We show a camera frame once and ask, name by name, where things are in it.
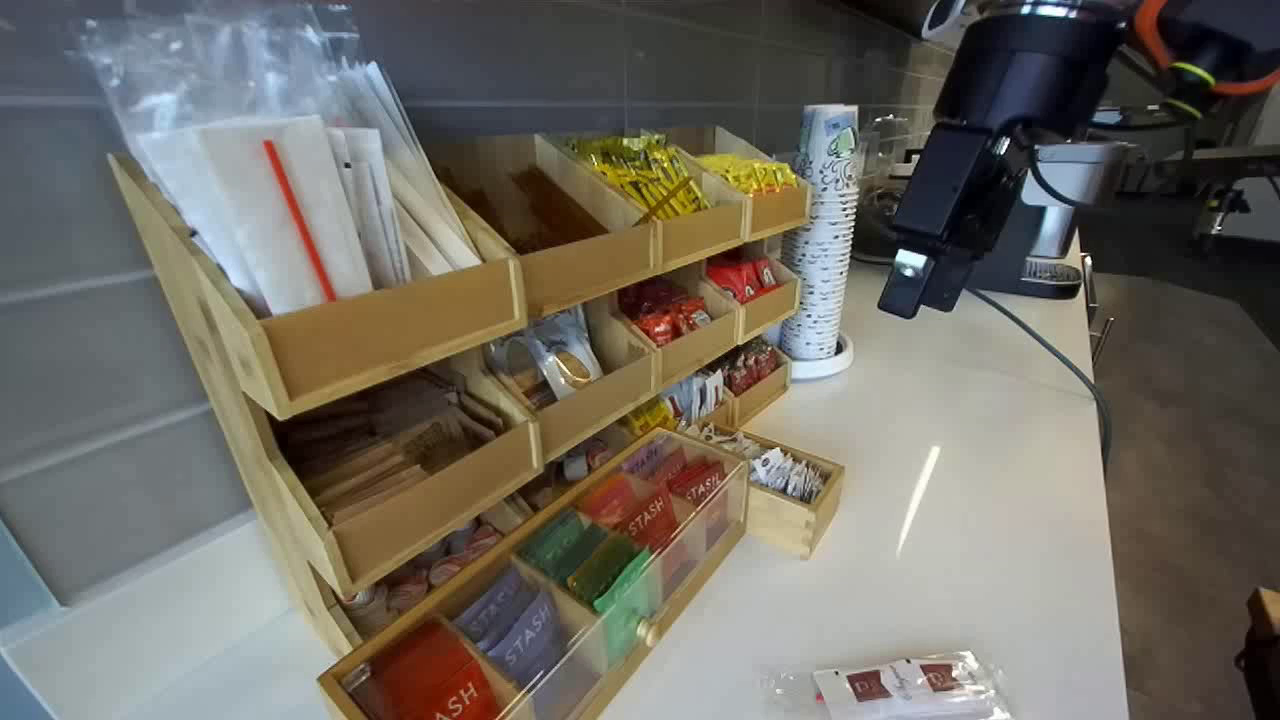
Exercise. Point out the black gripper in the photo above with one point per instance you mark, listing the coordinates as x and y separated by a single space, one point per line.
960 203

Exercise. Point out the clear plastic packet red print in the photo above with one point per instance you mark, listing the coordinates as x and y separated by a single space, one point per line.
906 688

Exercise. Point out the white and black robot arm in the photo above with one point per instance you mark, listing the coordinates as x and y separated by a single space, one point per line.
1027 67

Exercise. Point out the wooden tiered condiment rack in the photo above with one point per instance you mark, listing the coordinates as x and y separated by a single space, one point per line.
401 335

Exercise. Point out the stack of printed paper cups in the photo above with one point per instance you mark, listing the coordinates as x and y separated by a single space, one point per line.
824 226

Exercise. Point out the white round cup holder base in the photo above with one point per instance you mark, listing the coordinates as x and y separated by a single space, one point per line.
823 362

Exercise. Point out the white and black coffee machine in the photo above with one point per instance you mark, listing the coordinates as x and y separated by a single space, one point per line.
1063 203

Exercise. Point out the red condiment packets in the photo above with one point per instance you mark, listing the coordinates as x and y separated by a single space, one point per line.
667 313
745 276

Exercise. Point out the dark red sachets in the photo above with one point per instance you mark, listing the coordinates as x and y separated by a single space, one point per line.
750 367

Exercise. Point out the plain yellow sweetener packets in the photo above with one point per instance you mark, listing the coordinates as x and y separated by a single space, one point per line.
750 172

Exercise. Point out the white sugar packets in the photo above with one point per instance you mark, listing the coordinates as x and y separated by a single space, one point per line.
786 473

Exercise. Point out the white sachets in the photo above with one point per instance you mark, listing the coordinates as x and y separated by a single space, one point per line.
698 399

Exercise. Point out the small open wooden box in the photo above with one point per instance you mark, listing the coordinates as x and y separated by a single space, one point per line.
786 522

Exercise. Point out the yellow sweetener packets with print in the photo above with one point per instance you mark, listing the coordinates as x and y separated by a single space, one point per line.
645 172

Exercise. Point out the red tea bag packets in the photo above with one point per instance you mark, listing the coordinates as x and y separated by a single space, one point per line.
633 510

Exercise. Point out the clear wrapped packets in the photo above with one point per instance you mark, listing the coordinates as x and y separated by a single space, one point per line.
553 359

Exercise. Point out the green tea bag packets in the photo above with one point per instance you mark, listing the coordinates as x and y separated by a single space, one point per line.
587 563

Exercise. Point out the dark brown furniture piece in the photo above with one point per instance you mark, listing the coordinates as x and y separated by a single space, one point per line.
1260 652

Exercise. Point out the grey purple tea bag packets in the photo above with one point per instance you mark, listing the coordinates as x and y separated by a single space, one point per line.
512 624

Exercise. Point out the red straw in paper sleeve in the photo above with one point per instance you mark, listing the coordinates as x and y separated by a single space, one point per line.
301 220

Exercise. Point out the orange tea bag packets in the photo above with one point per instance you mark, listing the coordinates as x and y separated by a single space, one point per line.
430 678

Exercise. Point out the clear plastic bag of straws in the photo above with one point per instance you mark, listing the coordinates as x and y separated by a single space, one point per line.
215 122

